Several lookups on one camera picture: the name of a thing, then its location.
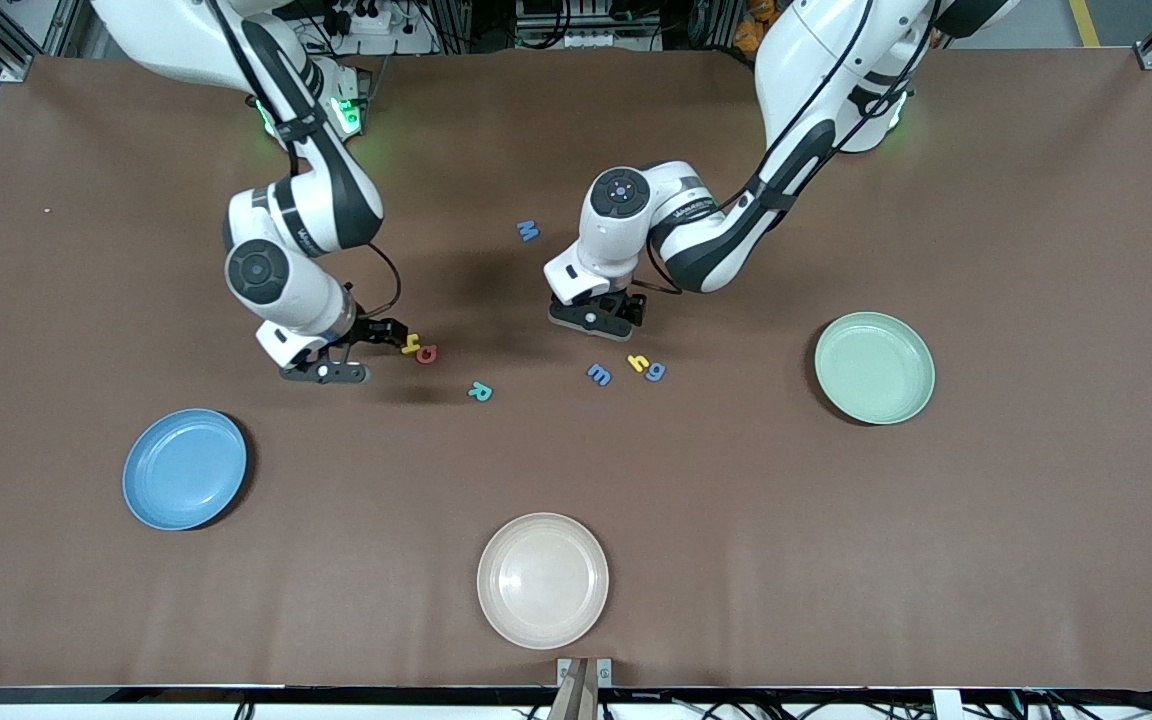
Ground blue plate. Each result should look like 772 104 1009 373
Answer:
122 408 248 532

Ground green plate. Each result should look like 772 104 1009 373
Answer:
814 311 936 426

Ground beige plate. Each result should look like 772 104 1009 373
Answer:
476 512 610 651

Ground brown table cover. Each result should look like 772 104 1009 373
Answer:
0 48 1152 691

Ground white power strip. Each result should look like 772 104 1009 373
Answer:
296 0 440 56

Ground orange objects pile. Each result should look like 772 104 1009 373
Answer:
733 0 782 56

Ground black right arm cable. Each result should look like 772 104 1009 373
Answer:
206 0 405 323

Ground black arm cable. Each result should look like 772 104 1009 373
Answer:
206 0 405 323
641 0 927 297

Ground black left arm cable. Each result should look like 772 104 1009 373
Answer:
641 0 927 297

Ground metal mounting bracket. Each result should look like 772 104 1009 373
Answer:
556 657 614 689

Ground black table edge rail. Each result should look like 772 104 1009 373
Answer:
0 684 1152 703

